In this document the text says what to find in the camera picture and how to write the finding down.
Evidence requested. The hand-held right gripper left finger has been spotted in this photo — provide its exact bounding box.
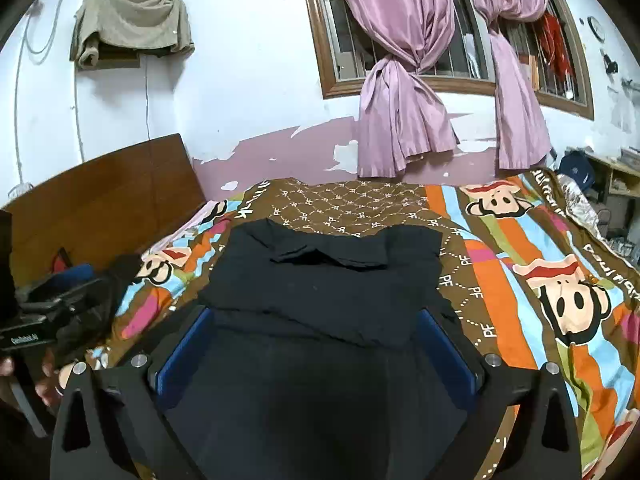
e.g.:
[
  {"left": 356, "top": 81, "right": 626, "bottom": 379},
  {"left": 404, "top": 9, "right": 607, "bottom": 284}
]
[{"left": 50, "top": 305, "right": 216, "bottom": 480}]

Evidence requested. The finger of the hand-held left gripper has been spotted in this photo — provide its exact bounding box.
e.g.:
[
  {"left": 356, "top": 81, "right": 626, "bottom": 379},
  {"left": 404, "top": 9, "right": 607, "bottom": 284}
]
[
  {"left": 15, "top": 277, "right": 110, "bottom": 317},
  {"left": 47, "top": 264, "right": 97, "bottom": 288}
]

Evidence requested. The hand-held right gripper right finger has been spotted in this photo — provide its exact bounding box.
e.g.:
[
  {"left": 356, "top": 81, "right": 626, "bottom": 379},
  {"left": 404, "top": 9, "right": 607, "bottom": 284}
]
[{"left": 417, "top": 307, "right": 583, "bottom": 480}]

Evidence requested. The black jacket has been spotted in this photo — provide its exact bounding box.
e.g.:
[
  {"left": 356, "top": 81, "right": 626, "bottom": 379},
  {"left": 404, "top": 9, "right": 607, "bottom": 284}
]
[{"left": 165, "top": 217, "right": 481, "bottom": 480}]

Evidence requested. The person's left hand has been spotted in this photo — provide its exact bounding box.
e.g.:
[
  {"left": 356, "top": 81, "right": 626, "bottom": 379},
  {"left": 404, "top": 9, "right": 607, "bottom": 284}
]
[{"left": 36, "top": 352, "right": 72, "bottom": 409}]

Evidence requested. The dark green jacket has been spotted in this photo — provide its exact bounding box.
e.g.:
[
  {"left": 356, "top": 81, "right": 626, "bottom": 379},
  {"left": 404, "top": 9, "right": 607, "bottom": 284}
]
[{"left": 55, "top": 254, "right": 147, "bottom": 367}]

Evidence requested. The wooden headboard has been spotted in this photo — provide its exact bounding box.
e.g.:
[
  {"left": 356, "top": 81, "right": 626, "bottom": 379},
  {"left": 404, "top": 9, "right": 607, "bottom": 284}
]
[{"left": 0, "top": 133, "right": 207, "bottom": 291}]

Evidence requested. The printed cartoon blanket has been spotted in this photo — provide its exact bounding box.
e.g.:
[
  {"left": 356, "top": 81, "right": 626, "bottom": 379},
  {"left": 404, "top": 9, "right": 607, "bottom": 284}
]
[{"left": 87, "top": 167, "right": 640, "bottom": 480}]

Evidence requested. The pink bed sheet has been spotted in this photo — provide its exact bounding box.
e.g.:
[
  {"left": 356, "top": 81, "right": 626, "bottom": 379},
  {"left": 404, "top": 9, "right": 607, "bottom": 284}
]
[{"left": 147, "top": 199, "right": 221, "bottom": 256}]

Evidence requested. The grey patterned cloth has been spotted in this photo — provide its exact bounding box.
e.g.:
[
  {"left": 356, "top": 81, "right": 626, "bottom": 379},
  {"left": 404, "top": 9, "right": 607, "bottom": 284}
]
[{"left": 556, "top": 172, "right": 609, "bottom": 235}]

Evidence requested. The dark blue cap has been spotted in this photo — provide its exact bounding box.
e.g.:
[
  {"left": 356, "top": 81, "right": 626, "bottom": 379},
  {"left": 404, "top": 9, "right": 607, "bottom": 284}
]
[{"left": 557, "top": 151, "right": 596, "bottom": 192}]

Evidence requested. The wooden desk shelf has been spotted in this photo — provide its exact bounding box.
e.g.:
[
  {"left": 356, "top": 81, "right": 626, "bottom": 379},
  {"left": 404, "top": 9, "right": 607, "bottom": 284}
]
[{"left": 567, "top": 146, "right": 640, "bottom": 242}]

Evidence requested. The beige cloth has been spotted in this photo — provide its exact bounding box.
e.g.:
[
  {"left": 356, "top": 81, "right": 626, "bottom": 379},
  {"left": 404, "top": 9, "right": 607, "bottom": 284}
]
[{"left": 70, "top": 0, "right": 196, "bottom": 71}]

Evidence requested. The narrow pink curtain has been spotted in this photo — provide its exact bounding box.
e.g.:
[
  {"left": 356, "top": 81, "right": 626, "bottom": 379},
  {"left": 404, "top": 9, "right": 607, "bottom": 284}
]
[{"left": 460, "top": 0, "right": 552, "bottom": 171}]

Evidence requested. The wide pink curtain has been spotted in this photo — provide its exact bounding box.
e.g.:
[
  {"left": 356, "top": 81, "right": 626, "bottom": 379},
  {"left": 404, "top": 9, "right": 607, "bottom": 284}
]
[{"left": 325, "top": 0, "right": 460, "bottom": 178}]

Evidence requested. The red hanging cloth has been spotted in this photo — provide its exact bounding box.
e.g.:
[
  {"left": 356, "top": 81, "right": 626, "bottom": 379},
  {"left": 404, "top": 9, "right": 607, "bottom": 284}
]
[{"left": 539, "top": 11, "right": 574, "bottom": 92}]

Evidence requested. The white wall cable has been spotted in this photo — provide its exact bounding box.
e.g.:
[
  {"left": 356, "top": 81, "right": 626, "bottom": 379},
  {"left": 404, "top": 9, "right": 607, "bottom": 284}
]
[{"left": 9, "top": 0, "right": 87, "bottom": 202}]

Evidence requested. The wooden wall shelf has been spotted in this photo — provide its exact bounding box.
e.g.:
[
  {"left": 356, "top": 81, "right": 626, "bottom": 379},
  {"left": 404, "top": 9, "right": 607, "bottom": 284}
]
[{"left": 75, "top": 42, "right": 168, "bottom": 72}]

